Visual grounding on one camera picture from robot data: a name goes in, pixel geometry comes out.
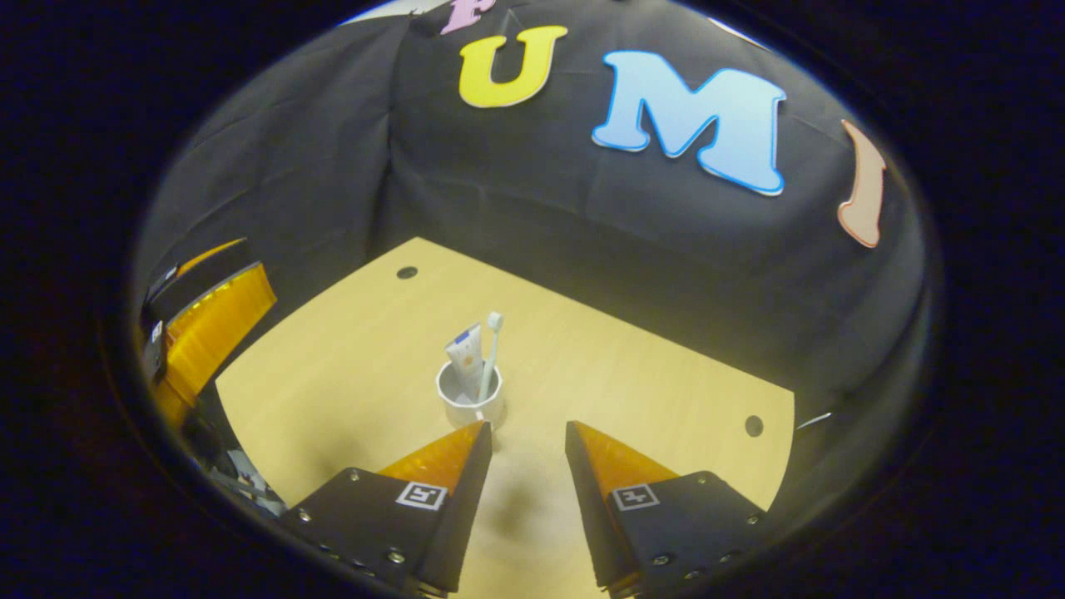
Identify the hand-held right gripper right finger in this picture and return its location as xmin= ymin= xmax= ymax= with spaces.
xmin=566 ymin=420 xmax=766 ymax=598

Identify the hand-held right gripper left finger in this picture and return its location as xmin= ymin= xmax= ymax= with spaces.
xmin=283 ymin=420 xmax=493 ymax=596

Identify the white cup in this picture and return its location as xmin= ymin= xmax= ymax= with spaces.
xmin=435 ymin=359 xmax=506 ymax=431

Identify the white toothpaste tube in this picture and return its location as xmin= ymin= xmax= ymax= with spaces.
xmin=444 ymin=323 xmax=485 ymax=400

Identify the pale green toothbrush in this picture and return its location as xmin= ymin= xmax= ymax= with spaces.
xmin=476 ymin=312 xmax=505 ymax=421

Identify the black backdrop cloth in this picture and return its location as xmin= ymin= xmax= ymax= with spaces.
xmin=133 ymin=0 xmax=931 ymax=533

